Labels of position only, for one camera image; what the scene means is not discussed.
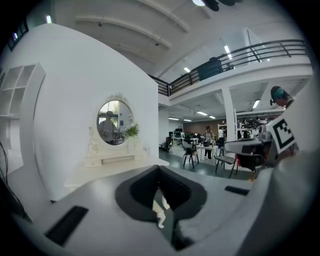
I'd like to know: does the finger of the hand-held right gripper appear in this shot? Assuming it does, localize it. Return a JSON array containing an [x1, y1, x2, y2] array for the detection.
[[224, 138, 264, 155]]

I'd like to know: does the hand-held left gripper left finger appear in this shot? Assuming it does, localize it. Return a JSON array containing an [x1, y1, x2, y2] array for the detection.
[[9, 164, 176, 256]]

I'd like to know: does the black mezzanine railing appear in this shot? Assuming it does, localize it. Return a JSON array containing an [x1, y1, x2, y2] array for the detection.
[[149, 39, 310, 98]]

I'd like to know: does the white ornate table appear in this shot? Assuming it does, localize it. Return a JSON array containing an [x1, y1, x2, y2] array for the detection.
[[63, 91, 171, 190]]

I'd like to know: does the teal hanging cloth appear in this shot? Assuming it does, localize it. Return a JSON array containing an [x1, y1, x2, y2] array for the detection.
[[198, 57, 224, 81]]

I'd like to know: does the green white flower bouquet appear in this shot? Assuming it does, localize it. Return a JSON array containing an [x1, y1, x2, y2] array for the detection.
[[119, 121, 141, 138]]

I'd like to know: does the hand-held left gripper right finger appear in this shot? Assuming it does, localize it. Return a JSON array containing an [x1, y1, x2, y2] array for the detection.
[[159, 149, 320, 256]]

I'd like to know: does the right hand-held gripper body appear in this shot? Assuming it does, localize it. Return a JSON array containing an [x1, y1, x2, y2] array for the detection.
[[256, 75, 317, 161]]

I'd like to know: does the black frame grey chair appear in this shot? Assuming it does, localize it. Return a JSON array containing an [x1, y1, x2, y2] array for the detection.
[[214, 148, 240, 179]]

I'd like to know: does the round white-framed mirror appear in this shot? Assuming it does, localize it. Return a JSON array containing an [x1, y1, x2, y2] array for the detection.
[[95, 92, 136, 148]]

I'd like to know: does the white cubby shelf unit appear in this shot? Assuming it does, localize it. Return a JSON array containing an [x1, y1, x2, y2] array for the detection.
[[0, 62, 47, 173]]

